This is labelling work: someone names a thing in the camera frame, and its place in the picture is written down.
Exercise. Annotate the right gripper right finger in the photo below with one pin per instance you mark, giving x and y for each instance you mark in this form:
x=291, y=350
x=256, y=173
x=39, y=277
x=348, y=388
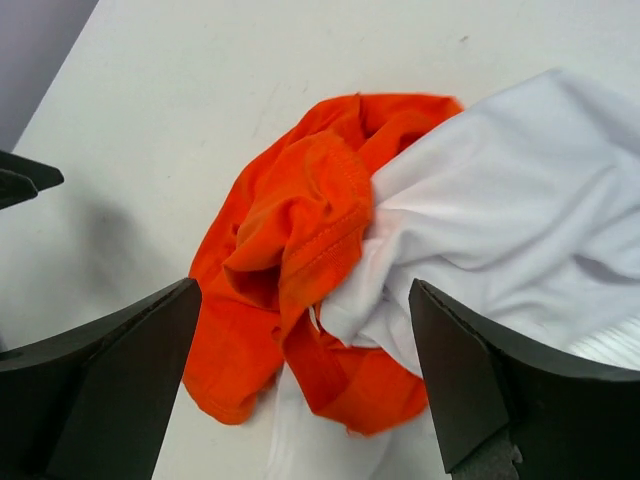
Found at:
x=505, y=406

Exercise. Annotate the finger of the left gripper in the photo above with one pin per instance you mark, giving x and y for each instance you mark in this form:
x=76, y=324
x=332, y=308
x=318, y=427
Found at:
x=23, y=179

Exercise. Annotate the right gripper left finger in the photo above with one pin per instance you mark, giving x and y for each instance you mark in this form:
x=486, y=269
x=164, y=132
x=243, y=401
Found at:
x=94, y=402

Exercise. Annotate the white t shirt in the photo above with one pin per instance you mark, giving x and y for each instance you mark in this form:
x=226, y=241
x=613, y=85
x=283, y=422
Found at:
x=525, y=209

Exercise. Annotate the orange t shirt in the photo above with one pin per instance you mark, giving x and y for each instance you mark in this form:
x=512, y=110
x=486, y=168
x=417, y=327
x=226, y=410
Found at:
x=289, y=233

